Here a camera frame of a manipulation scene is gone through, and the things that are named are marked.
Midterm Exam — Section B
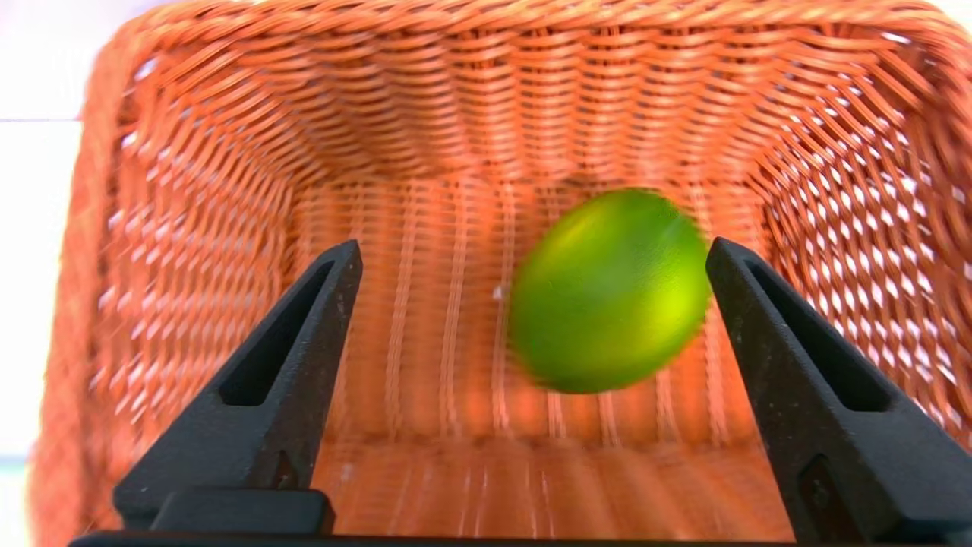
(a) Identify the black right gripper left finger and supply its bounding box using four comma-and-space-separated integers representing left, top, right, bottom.
114, 239, 364, 533

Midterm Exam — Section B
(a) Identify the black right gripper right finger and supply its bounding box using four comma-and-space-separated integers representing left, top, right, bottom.
706, 236, 972, 544

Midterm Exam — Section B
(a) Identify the green lime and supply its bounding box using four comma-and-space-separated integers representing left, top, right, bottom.
507, 188, 713, 394

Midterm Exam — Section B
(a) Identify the orange wicker basket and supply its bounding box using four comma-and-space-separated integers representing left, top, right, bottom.
30, 0, 972, 547

